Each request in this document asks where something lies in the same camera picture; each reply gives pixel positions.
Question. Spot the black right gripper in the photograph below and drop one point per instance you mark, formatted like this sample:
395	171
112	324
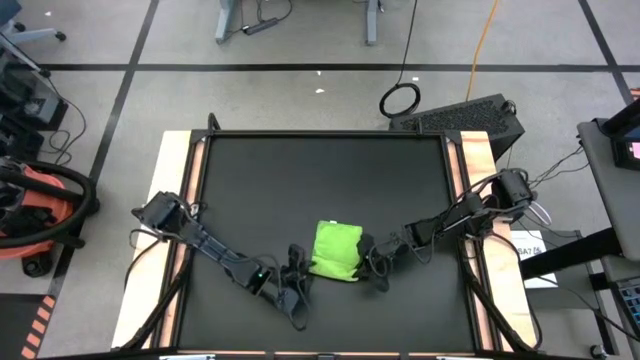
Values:
382	252

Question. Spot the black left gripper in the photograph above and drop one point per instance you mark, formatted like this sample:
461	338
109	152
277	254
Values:
292	292

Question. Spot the green microfiber towel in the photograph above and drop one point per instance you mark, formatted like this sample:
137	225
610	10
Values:
335	250

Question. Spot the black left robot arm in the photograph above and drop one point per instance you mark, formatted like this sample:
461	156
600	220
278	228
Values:
210	245

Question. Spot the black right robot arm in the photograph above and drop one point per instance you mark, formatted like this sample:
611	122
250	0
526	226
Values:
450	220

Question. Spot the white paper sheet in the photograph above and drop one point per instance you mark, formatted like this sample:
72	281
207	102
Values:
525	245

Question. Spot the light wooden side board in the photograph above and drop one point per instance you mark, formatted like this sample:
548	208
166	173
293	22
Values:
165	165
480	155

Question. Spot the black corner hook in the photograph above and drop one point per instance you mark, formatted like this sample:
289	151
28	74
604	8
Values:
210	122

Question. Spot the black perforated computer case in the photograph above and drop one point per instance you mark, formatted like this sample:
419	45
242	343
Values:
460	117

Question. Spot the black table leg beam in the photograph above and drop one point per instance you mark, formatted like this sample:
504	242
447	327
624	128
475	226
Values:
575	252

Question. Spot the black castor wheel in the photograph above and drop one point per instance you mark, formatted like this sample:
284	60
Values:
598	351

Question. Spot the black power strip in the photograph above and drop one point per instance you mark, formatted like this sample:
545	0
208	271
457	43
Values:
260	26

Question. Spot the grey desk leg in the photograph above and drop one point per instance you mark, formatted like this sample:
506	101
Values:
372	25
225	25

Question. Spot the grey side table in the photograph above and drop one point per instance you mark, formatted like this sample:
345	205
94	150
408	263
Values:
615	200

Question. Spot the keypad with blue keys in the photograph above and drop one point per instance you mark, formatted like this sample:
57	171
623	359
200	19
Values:
631	305

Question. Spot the orange black vacuum cleaner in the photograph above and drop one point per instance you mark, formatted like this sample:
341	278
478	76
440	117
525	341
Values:
35	200

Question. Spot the black device with pink screen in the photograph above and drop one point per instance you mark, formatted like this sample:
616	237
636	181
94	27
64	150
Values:
625	150

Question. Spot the black computer tower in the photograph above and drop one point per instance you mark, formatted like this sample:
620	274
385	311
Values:
30	95
20	140

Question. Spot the grey office chair white base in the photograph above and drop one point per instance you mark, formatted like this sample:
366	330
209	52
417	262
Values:
35	34

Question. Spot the black aluminium table frame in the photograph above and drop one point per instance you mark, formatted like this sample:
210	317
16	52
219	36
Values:
325	133

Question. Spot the white frame bracket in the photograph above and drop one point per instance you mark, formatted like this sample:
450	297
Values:
187	357

